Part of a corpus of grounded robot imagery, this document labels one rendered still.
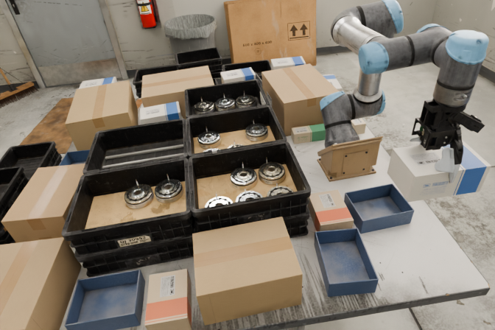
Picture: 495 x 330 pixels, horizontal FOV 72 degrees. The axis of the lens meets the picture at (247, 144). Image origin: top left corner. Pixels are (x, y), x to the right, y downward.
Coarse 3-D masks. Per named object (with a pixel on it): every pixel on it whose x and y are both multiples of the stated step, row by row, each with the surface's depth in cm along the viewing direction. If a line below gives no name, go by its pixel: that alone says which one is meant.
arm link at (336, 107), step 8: (328, 96) 147; (336, 96) 146; (344, 96) 147; (320, 104) 150; (328, 104) 146; (336, 104) 145; (344, 104) 145; (352, 104) 145; (328, 112) 146; (336, 112) 145; (344, 112) 145; (352, 112) 145; (328, 120) 147; (336, 120) 145; (344, 120) 144
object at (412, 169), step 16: (464, 144) 93; (400, 160) 90; (416, 160) 89; (432, 160) 89; (464, 160) 88; (480, 160) 87; (400, 176) 92; (416, 176) 84; (432, 176) 85; (448, 176) 86; (464, 176) 86; (480, 176) 87; (416, 192) 88; (432, 192) 88; (448, 192) 89; (464, 192) 90
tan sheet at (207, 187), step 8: (216, 176) 136; (224, 176) 136; (288, 176) 133; (200, 184) 133; (208, 184) 132; (216, 184) 132; (224, 184) 132; (256, 184) 131; (264, 184) 130; (280, 184) 130; (288, 184) 129; (200, 192) 129; (208, 192) 129; (224, 192) 128; (232, 192) 128; (240, 192) 128; (264, 192) 127; (200, 200) 126; (208, 200) 125; (232, 200) 124
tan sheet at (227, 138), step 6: (234, 132) 161; (240, 132) 161; (270, 132) 159; (222, 138) 157; (228, 138) 157; (234, 138) 156; (240, 138) 156; (246, 138) 156; (270, 138) 154; (198, 144) 155; (222, 144) 153; (228, 144) 153; (246, 144) 152; (198, 150) 151; (204, 150) 151
